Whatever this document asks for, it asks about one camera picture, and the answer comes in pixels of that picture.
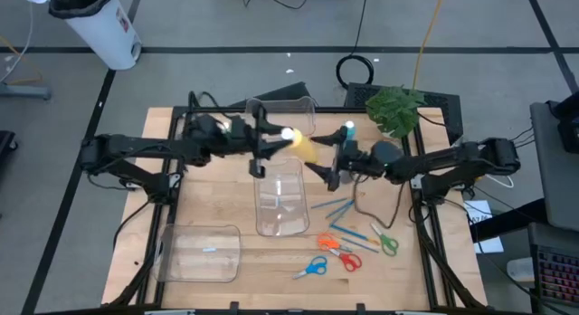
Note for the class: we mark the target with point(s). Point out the grey desk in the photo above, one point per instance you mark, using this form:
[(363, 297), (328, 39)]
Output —
[(556, 170)]

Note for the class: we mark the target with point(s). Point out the clear plastic storage bin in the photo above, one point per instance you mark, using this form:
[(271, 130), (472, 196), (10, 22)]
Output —
[(194, 265), (289, 111), (280, 220)]

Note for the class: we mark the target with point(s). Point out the grey stand base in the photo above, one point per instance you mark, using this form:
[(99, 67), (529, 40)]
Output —
[(22, 91)]

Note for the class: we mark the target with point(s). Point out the black keyboard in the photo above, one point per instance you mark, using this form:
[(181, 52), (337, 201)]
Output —
[(556, 274)]

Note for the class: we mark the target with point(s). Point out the teal paint bottle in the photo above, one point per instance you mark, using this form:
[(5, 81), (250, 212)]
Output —
[(349, 133)]

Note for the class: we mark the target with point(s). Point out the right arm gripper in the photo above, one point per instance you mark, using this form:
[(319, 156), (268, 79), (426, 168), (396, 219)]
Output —
[(362, 163)]

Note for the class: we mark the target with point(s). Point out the white paper sheet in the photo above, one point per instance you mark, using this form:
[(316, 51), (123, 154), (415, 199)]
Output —
[(479, 211)]

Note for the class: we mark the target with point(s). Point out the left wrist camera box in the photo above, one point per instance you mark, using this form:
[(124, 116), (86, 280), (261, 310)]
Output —
[(237, 127)]

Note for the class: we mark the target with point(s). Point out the white trash can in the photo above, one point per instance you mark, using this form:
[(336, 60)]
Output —
[(108, 39)]

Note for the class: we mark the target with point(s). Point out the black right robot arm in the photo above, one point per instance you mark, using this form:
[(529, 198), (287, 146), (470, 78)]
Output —
[(452, 161)]

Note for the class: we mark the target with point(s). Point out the yellow paint bottle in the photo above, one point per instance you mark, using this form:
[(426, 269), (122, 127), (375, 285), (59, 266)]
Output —
[(305, 147)]

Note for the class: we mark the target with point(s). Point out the clear plastic bin left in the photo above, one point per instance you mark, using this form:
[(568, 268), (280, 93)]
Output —
[(325, 110)]

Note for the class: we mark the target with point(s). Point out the black device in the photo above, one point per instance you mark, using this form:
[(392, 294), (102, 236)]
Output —
[(570, 125)]

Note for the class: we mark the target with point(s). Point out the green leafy plant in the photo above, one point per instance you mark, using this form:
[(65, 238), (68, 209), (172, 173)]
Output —
[(395, 109)]

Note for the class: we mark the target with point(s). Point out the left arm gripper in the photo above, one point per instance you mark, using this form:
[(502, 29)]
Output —
[(258, 161)]

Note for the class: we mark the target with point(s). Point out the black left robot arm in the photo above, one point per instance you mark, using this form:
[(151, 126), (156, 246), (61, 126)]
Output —
[(135, 147)]

